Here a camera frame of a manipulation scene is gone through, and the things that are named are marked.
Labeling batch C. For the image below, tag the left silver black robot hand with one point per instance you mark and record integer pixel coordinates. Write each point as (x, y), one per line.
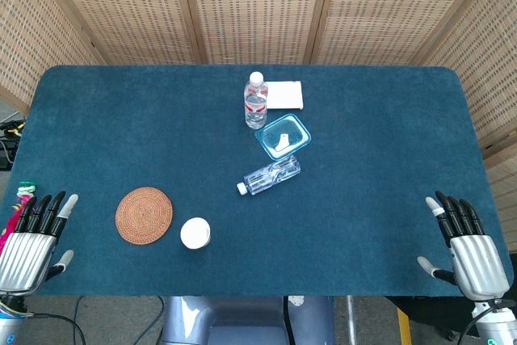
(26, 252)

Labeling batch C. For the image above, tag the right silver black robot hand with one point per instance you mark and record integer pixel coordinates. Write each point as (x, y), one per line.
(478, 264)

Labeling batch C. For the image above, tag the white paper cup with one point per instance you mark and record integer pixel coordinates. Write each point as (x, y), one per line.
(195, 233)

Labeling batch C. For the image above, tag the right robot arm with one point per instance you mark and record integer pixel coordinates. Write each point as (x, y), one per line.
(498, 326)

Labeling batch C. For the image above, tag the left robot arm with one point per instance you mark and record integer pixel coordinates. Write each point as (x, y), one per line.
(10, 325)

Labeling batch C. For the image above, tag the round brown woven coaster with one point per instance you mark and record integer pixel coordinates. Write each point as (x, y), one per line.
(144, 215)

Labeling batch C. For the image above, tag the pink and green object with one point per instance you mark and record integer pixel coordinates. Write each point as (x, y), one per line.
(22, 201)

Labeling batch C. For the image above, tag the woven bamboo screen panel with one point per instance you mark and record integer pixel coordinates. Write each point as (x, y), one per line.
(387, 9)
(121, 5)
(505, 191)
(258, 5)
(484, 58)
(32, 38)

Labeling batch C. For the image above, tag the black device with yellow clamp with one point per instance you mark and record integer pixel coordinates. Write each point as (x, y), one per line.
(10, 139)

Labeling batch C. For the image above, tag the blue table cloth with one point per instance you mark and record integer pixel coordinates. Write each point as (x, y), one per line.
(343, 220)

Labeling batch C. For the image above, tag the blue clear plastic container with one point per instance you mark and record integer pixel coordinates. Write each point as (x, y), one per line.
(297, 135)

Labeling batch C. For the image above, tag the unlabelled clear water bottle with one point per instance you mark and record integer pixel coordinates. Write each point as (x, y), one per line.
(272, 175)

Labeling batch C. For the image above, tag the grey blue robot torso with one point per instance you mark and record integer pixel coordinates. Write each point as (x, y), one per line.
(242, 321)

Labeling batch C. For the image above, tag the red label water bottle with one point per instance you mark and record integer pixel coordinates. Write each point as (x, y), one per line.
(255, 102)

